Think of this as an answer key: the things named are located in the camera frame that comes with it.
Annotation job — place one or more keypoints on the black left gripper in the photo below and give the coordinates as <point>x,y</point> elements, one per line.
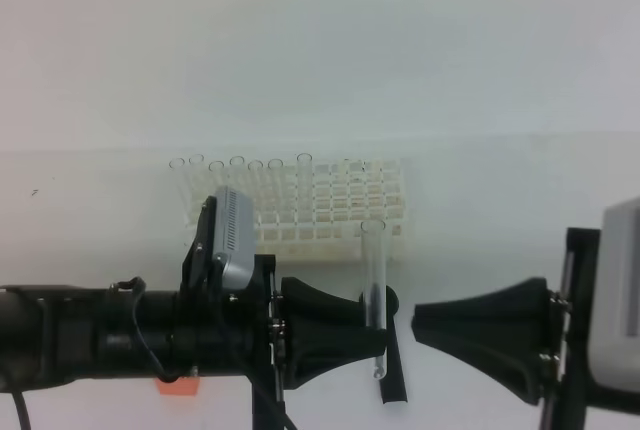
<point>236,328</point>

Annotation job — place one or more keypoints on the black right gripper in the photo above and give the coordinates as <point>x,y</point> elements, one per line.
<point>501,334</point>

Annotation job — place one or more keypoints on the clear glass test tube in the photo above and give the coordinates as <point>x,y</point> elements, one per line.
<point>374,264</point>

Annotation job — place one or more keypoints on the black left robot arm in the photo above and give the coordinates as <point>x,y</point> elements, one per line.
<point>277,333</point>

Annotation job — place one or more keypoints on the white plastic test tube rack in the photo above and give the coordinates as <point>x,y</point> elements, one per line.
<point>346,192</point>

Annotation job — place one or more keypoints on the clear test tube in rack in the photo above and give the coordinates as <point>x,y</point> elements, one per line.
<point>217,175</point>
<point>180,173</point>
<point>237,173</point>
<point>256,169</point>
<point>275,174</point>
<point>197,178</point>
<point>304,182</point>

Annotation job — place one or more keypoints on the black plastic scoop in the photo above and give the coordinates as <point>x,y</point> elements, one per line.
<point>388,369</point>

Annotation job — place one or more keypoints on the orange cube block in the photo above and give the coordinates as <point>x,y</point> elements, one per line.
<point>186,386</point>

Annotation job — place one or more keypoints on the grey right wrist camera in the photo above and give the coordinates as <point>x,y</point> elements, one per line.
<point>613,348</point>

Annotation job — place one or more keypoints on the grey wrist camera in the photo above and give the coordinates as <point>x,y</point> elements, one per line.
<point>613,348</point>
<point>234,245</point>

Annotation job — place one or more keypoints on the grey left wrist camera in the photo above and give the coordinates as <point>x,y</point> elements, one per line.
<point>234,245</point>

